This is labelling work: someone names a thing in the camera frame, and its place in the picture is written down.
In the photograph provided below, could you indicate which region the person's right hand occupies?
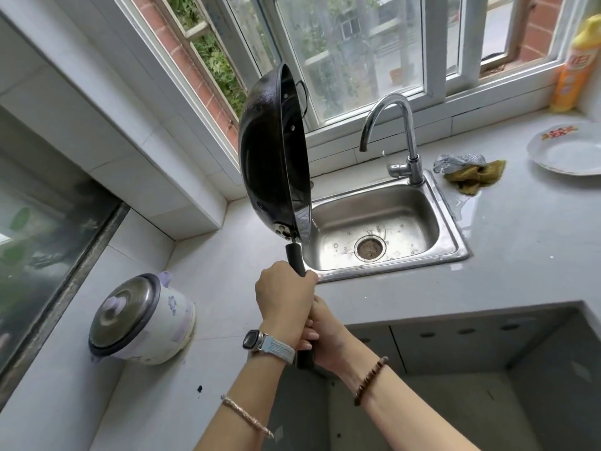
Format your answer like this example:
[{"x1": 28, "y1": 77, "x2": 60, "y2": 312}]
[{"x1": 300, "y1": 295, "x2": 377, "y2": 386}]

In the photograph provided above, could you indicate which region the person's left hand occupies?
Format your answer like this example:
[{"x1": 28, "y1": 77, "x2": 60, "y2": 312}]
[{"x1": 255, "y1": 261, "x2": 320, "y2": 346}]

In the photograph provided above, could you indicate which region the black wok with handle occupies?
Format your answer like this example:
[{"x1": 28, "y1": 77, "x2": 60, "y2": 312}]
[{"x1": 238, "y1": 63, "x2": 316, "y2": 371}]

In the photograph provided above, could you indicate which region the person's left forearm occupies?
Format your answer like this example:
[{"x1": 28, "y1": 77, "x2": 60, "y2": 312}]
[{"x1": 194, "y1": 342, "x2": 301, "y2": 451}]

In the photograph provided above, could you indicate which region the person's right forearm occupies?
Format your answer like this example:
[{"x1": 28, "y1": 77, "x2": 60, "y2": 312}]
[{"x1": 339, "y1": 361, "x2": 485, "y2": 451}]

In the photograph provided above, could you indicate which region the smartwatch with white band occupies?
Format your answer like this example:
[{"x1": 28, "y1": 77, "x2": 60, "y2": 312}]
[{"x1": 242, "y1": 329, "x2": 297, "y2": 366}]

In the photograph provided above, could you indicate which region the round sink drain strainer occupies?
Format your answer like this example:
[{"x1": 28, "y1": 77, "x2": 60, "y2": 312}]
[{"x1": 354, "y1": 236, "x2": 387, "y2": 263}]

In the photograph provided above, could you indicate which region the stainless steel sink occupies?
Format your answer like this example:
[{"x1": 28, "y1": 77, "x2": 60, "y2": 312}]
[{"x1": 300, "y1": 169, "x2": 470, "y2": 283}]

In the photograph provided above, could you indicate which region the wide grey cabinet door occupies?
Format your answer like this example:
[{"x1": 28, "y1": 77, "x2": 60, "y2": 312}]
[{"x1": 389, "y1": 306, "x2": 579, "y2": 377}]

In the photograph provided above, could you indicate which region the chrome gooseneck faucet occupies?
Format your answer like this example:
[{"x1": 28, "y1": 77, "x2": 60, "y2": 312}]
[{"x1": 359, "y1": 94, "x2": 426, "y2": 186}]

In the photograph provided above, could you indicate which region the white floral rice cooker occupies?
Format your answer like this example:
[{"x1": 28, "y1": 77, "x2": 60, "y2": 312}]
[{"x1": 88, "y1": 271, "x2": 197, "y2": 367}]

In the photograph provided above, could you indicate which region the grey steel scouring pad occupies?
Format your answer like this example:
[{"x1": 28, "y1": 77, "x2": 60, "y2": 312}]
[{"x1": 432, "y1": 153, "x2": 487, "y2": 174}]

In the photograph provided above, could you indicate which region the yellow-brown dishcloth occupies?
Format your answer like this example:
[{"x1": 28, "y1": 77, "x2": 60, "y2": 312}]
[{"x1": 444, "y1": 159, "x2": 507, "y2": 197}]

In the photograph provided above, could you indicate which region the dark framed glass panel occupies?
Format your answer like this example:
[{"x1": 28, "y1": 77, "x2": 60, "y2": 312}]
[{"x1": 0, "y1": 148, "x2": 131, "y2": 410}]

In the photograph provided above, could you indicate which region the white floral plate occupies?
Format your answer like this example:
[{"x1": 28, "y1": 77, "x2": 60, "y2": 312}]
[{"x1": 526, "y1": 120, "x2": 601, "y2": 177}]

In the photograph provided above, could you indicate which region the yellow detergent bottle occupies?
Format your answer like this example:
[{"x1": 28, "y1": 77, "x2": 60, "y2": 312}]
[{"x1": 549, "y1": 14, "x2": 601, "y2": 113}]

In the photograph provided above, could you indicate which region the brown wooden bead bracelet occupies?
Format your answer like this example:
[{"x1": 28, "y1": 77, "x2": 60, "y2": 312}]
[{"x1": 353, "y1": 356, "x2": 390, "y2": 407}]

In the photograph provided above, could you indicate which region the thin pink cord bracelet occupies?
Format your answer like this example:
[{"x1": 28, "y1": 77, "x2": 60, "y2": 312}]
[{"x1": 220, "y1": 394, "x2": 275, "y2": 440}]

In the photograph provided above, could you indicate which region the white window frame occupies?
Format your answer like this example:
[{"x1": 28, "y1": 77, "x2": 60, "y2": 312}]
[{"x1": 112, "y1": 0, "x2": 593, "y2": 153}]

